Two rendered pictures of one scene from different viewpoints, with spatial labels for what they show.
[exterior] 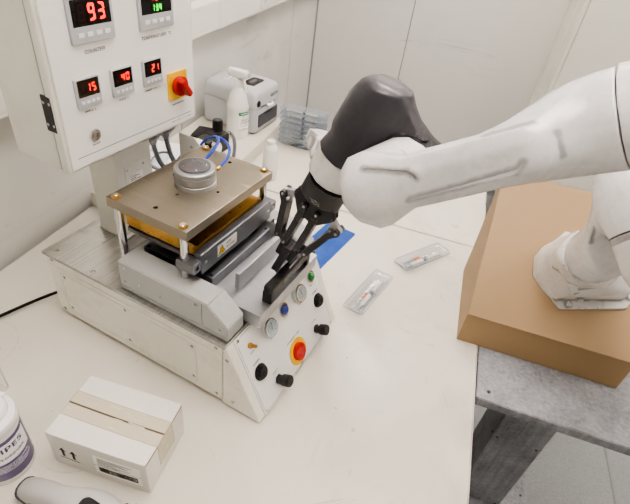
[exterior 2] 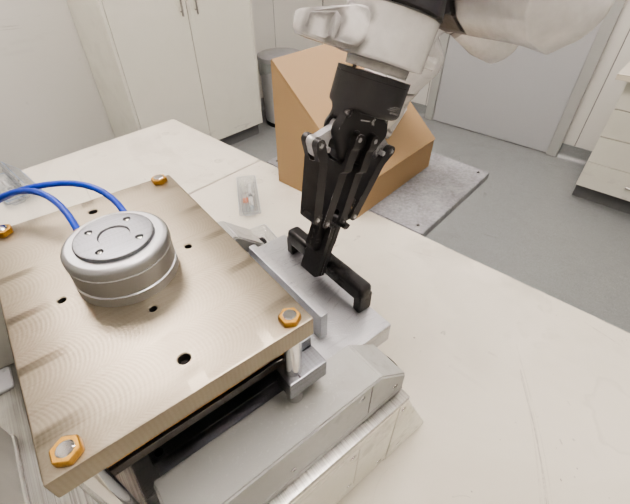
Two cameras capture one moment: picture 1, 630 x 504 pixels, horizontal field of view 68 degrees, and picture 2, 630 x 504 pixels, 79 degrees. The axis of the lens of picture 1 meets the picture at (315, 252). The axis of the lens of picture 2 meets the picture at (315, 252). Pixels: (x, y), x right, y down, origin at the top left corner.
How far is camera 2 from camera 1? 0.69 m
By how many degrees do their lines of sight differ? 46
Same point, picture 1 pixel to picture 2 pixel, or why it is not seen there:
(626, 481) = not seen: hidden behind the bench
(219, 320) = (396, 375)
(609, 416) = (450, 179)
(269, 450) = (460, 422)
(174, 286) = (318, 422)
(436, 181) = not seen: outside the picture
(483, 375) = (400, 220)
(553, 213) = (326, 73)
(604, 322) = (407, 127)
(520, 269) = not seen: hidden behind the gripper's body
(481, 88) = (31, 65)
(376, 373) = (379, 288)
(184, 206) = (211, 304)
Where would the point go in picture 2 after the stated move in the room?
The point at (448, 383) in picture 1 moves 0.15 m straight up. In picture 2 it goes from (403, 244) to (414, 189)
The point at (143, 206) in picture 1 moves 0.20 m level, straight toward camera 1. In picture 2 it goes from (165, 384) to (488, 406)
